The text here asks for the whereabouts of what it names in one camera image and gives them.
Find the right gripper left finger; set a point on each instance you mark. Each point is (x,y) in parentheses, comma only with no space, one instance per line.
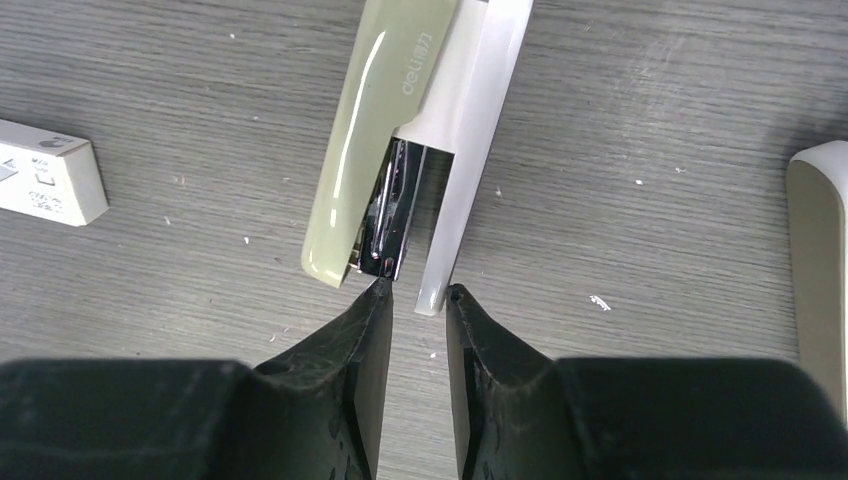
(314,411)

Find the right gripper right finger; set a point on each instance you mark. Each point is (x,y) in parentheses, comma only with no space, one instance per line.
(518,414)

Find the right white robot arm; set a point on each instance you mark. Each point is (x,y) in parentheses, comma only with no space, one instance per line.
(816,185)

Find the white staple box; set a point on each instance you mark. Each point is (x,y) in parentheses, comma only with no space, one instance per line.
(50,175)

